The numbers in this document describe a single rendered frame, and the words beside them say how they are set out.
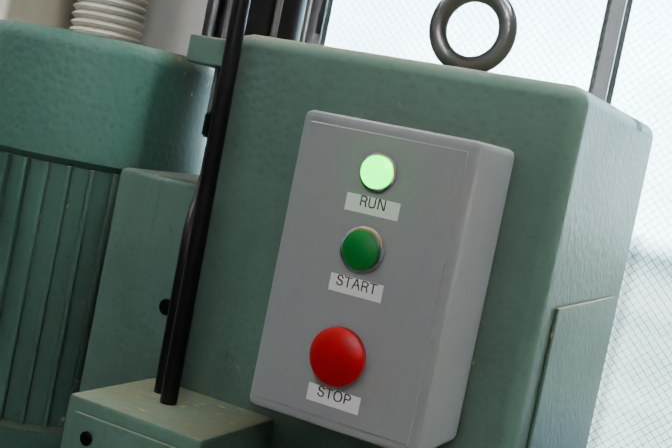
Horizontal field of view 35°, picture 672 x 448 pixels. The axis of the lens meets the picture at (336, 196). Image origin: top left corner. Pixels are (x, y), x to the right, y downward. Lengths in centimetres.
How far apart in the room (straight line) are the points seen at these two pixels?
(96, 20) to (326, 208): 178
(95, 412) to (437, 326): 20
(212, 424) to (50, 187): 25
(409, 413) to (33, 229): 34
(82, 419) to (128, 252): 16
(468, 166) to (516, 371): 12
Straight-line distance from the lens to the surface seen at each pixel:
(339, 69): 63
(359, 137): 55
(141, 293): 74
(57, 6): 242
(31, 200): 79
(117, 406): 61
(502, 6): 71
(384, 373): 55
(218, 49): 75
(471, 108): 60
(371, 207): 55
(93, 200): 78
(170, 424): 60
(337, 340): 54
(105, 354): 76
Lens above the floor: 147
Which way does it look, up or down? 3 degrees down
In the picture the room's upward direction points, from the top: 11 degrees clockwise
